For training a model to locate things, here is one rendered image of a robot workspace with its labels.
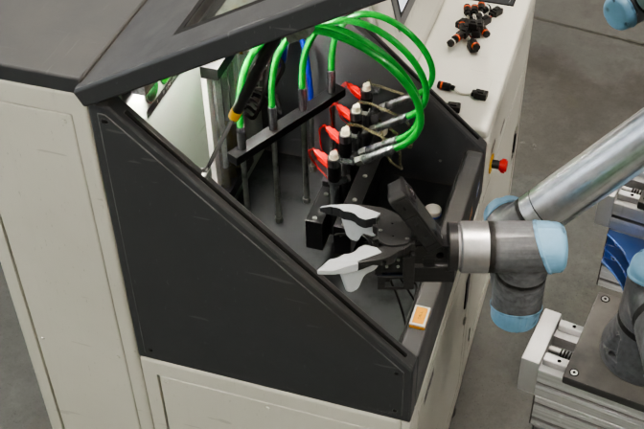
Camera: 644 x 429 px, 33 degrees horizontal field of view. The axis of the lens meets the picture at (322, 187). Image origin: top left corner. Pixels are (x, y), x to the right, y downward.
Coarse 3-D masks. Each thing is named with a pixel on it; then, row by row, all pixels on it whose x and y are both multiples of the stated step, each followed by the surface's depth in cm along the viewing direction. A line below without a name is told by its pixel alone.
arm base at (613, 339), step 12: (612, 324) 187; (612, 336) 186; (624, 336) 183; (600, 348) 190; (612, 348) 187; (624, 348) 184; (636, 348) 182; (612, 360) 186; (624, 360) 184; (636, 360) 183; (612, 372) 187; (624, 372) 185; (636, 372) 183; (636, 384) 185
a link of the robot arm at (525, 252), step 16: (496, 224) 153; (512, 224) 153; (528, 224) 153; (544, 224) 153; (560, 224) 153; (496, 240) 151; (512, 240) 151; (528, 240) 151; (544, 240) 151; (560, 240) 151; (496, 256) 151; (512, 256) 151; (528, 256) 151; (544, 256) 151; (560, 256) 151; (496, 272) 154; (512, 272) 153; (528, 272) 153; (544, 272) 153; (560, 272) 154
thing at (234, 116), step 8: (264, 48) 162; (272, 48) 162; (264, 56) 163; (256, 64) 165; (264, 64) 165; (256, 72) 166; (248, 80) 168; (256, 80) 167; (248, 88) 169; (240, 96) 171; (248, 96) 170; (240, 104) 172; (232, 112) 174; (240, 112) 173; (232, 120) 175; (224, 136) 179; (216, 152) 182; (200, 168) 187; (208, 168) 186; (208, 176) 187
